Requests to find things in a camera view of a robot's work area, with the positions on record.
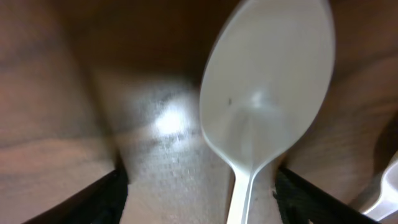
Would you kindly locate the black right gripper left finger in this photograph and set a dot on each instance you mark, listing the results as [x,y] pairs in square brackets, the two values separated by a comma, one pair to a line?
[102,202]

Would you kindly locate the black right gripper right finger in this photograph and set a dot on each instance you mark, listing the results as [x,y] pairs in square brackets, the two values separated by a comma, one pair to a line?
[299,201]

